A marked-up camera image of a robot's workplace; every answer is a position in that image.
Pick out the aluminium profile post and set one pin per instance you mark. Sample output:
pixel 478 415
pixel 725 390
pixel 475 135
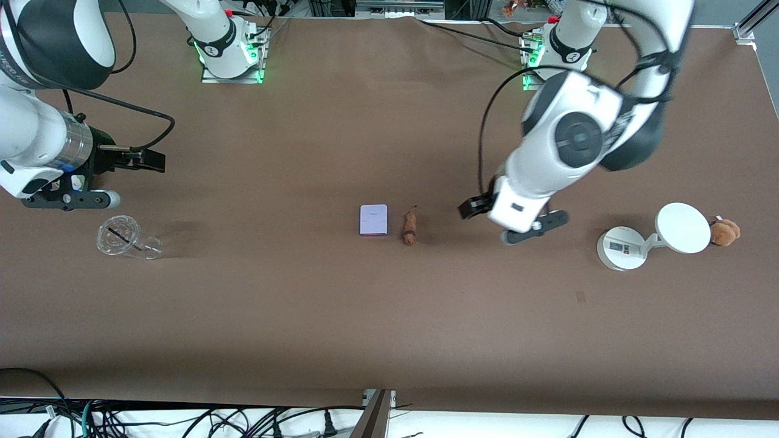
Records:
pixel 374 420

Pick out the lavender flip phone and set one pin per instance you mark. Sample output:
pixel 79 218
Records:
pixel 373 220

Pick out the brown bear plush toy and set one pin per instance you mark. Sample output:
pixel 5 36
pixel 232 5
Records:
pixel 725 232

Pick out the black straw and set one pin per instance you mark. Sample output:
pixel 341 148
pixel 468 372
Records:
pixel 122 237

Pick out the clear plastic cup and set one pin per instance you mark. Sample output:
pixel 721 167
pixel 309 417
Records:
pixel 122 238

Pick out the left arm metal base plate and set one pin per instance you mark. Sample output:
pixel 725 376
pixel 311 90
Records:
pixel 529 61

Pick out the white round desk lamp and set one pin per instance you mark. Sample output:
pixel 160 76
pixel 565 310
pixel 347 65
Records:
pixel 681 228

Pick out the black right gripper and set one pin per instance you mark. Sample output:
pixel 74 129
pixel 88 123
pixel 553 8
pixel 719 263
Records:
pixel 103 157

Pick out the brown table cover sheet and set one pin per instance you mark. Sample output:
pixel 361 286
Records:
pixel 389 316

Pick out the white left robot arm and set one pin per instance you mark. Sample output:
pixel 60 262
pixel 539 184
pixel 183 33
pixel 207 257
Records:
pixel 572 140

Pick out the brown lion statue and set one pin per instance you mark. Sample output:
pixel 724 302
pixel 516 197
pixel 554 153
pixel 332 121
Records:
pixel 409 228

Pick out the black power plug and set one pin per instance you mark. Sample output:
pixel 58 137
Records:
pixel 330 426
pixel 278 431

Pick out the orange toy figure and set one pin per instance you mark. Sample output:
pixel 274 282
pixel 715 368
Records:
pixel 511 8

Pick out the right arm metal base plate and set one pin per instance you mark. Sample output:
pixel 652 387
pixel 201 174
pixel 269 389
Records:
pixel 252 73

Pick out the aluminium frame rail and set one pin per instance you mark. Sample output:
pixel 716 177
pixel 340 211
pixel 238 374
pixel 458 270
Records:
pixel 398 9

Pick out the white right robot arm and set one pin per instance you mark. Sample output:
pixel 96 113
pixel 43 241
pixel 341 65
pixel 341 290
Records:
pixel 30 134

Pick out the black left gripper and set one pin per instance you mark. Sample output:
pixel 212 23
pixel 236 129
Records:
pixel 473 207

